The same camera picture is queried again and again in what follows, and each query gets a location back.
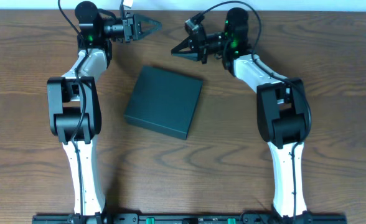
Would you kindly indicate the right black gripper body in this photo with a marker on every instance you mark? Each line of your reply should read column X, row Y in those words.
column 202, row 48

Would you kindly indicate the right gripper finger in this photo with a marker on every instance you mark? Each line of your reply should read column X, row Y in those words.
column 183, row 48
column 187, row 55

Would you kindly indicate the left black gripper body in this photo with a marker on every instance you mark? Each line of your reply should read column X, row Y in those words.
column 129, row 28

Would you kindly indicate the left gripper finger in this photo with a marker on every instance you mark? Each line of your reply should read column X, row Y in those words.
column 147, row 20
column 148, row 31

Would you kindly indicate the black gift box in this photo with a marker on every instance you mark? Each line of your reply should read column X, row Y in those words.
column 163, row 101

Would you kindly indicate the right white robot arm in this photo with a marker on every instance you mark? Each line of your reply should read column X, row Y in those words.
column 283, row 112

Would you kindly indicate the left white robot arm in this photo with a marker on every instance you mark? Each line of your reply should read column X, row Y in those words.
column 74, row 107

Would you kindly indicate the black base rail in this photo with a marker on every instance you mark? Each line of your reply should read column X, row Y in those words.
column 134, row 218

